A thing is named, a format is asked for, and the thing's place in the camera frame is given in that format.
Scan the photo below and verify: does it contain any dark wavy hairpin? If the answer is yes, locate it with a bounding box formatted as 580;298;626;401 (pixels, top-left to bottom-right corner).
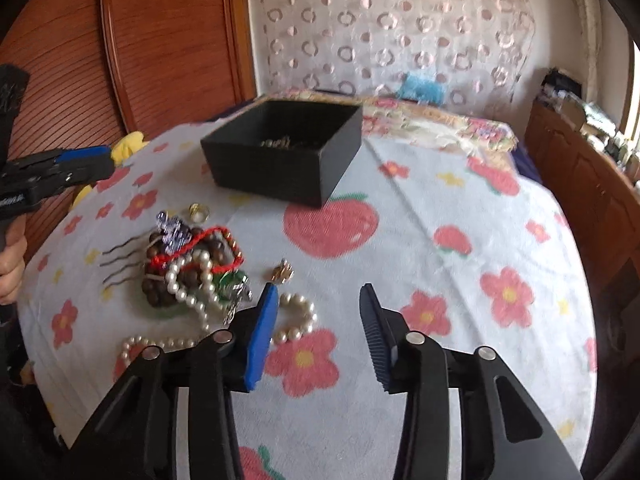
99;240;139;268
101;264;147;291

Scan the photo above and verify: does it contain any strawberry flower print towel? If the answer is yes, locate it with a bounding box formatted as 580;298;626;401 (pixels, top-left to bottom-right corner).
17;122;598;480

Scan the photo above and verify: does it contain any brown wooden bead bracelet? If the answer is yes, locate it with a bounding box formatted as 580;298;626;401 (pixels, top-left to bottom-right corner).
141;232;236;309

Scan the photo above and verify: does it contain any purple crystal hair clip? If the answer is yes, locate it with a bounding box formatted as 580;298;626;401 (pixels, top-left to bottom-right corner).
155;212;194;254

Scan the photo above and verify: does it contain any red cord bracelet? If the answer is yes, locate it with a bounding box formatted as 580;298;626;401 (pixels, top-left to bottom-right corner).
149;226;246;277

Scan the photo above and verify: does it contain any circle print sheer curtain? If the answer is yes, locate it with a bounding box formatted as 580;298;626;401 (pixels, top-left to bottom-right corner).
247;0;540;122

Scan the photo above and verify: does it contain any small gold brooch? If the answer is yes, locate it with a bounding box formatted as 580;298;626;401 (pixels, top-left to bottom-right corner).
271;258;295;284

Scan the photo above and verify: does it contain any window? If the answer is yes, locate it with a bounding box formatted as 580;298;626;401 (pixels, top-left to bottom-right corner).
620;40;640;136

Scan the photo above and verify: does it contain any blue plastic bag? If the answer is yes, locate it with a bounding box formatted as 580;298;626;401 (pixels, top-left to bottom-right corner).
399;72;448;106

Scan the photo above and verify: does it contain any thin metal bead chain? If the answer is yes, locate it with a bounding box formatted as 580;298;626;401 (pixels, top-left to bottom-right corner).
259;135;322;150

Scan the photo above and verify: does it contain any dark pile of bags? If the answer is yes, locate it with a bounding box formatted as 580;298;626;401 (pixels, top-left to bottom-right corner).
541;69;582;102

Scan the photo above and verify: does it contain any wooden window cabinet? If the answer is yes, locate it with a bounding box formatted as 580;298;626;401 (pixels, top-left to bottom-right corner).
522;97;640;311

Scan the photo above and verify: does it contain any wooden slatted wardrobe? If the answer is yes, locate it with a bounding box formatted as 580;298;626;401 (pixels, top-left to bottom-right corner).
0;0;258;261

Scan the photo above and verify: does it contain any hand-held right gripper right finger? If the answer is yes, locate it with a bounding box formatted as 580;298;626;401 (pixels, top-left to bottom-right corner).
359;282;583;480

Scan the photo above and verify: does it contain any floral blanket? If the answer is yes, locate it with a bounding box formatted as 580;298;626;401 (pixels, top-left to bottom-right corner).
265;87;517;154

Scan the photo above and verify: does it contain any white pearl necklace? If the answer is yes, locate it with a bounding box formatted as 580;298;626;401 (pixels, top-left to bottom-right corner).
121;249;319;368

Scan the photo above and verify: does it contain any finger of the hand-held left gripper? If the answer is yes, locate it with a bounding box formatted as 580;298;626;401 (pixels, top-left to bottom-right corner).
30;159;117;195
2;146;114;177

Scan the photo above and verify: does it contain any yellow cloth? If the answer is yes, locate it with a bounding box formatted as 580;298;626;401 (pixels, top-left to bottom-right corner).
70;131;150;211

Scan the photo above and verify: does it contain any dark blue bed sheet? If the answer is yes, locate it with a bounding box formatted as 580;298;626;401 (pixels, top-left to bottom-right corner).
512;140;545;187

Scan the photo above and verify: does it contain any black jewelry box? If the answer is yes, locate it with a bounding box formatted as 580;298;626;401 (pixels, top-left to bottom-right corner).
200;99;364;208

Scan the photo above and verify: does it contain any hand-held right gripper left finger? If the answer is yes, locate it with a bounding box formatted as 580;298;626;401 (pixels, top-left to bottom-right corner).
65;282;280;480

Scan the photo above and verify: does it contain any cream circle print window curtain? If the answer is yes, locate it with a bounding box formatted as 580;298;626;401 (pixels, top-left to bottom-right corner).
575;0;610;96

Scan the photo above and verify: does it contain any person's left hand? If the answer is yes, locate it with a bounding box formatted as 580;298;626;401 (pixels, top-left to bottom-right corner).
0;234;28;307

